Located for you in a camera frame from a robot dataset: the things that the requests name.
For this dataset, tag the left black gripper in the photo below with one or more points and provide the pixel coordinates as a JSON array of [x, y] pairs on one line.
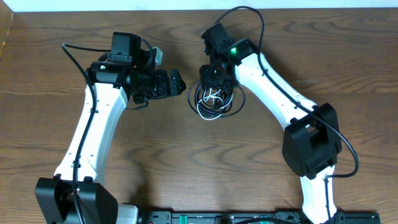
[[165, 88]]

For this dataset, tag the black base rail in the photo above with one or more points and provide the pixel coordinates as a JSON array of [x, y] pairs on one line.
[[281, 216]]

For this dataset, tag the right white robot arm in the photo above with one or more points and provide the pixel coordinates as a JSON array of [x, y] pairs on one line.
[[311, 140]]

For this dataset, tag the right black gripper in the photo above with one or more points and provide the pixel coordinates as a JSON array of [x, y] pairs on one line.
[[204, 73]]

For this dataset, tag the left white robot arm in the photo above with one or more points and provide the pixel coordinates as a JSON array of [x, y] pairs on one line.
[[76, 192]]

